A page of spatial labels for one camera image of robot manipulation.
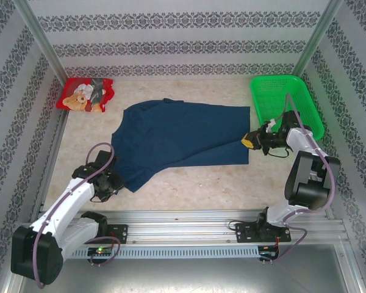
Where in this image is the green plastic basket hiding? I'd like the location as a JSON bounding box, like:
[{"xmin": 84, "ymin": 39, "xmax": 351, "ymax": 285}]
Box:
[{"xmin": 249, "ymin": 74, "xmax": 325, "ymax": 142}]

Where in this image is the dark blue t-shirt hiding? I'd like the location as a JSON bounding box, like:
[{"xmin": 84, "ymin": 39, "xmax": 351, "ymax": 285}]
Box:
[{"xmin": 110, "ymin": 97, "xmax": 251, "ymax": 194}]

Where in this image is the red teddy bear t-shirt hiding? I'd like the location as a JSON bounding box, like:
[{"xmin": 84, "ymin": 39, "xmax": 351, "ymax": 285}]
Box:
[{"xmin": 55, "ymin": 77, "xmax": 115, "ymax": 114}]

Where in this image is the grey metal shelf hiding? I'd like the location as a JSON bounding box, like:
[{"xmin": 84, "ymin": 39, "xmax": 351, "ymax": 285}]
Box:
[{"xmin": 5, "ymin": 242, "xmax": 365, "ymax": 293}]

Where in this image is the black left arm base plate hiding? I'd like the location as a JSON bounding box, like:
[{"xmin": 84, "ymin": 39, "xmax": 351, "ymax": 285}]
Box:
[{"xmin": 105, "ymin": 224, "xmax": 129, "ymax": 245}]

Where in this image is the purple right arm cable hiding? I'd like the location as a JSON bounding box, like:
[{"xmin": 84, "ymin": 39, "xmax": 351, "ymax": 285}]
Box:
[{"xmin": 262, "ymin": 93, "xmax": 342, "ymax": 264}]

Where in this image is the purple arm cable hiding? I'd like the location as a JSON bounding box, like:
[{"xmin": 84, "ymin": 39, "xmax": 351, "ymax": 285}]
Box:
[
  {"xmin": 32, "ymin": 142, "xmax": 121, "ymax": 289},
  {"xmin": 262, "ymin": 93, "xmax": 342, "ymax": 264}
]

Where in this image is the aluminium mounting rail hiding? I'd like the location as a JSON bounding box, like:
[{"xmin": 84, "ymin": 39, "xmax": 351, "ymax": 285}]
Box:
[{"xmin": 16, "ymin": 209, "xmax": 345, "ymax": 245}]

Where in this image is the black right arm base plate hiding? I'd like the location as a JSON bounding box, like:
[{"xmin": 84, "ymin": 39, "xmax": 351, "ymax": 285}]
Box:
[{"xmin": 235, "ymin": 222, "xmax": 292, "ymax": 244}]

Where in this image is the white slotted cable duct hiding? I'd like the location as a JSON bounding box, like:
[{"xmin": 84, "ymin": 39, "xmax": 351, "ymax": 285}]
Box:
[{"xmin": 70, "ymin": 246, "xmax": 260, "ymax": 259}]

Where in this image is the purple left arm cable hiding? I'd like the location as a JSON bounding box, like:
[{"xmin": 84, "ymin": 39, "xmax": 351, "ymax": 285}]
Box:
[{"xmin": 32, "ymin": 142, "xmax": 121, "ymax": 289}]

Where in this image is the aluminium frame post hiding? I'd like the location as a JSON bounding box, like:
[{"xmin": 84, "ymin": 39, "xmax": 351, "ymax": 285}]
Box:
[
  {"xmin": 294, "ymin": 0, "xmax": 345, "ymax": 77},
  {"xmin": 13, "ymin": 0, "xmax": 76, "ymax": 92}
]

